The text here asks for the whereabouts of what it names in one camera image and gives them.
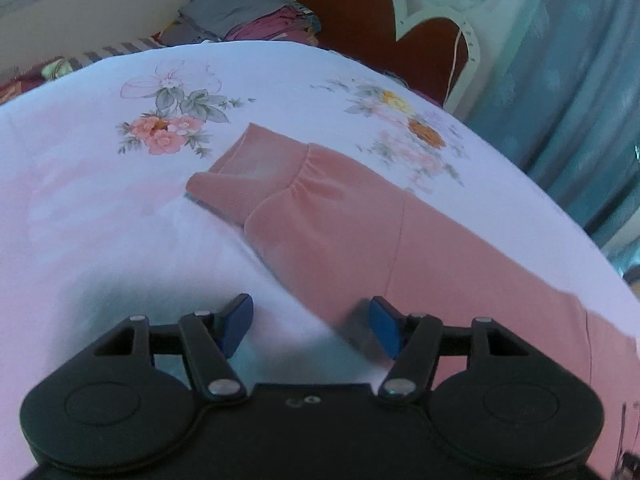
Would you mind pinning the striped cloth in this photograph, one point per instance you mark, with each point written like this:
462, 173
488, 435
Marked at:
112, 50

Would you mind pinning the pink knit garment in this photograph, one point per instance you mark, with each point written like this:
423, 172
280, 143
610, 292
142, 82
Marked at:
350, 220

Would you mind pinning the red headboard with white trim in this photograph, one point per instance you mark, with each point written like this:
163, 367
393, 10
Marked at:
360, 15

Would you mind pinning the floral white bed sheet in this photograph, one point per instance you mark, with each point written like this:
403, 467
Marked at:
100, 200

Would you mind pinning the blue curtain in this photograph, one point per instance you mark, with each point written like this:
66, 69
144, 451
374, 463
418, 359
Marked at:
565, 85

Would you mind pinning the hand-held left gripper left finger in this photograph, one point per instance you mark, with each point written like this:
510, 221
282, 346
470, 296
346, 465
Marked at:
239, 317

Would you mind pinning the stack of folded clothes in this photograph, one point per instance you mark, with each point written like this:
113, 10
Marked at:
250, 17

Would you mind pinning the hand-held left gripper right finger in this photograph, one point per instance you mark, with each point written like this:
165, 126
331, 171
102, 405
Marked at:
384, 329

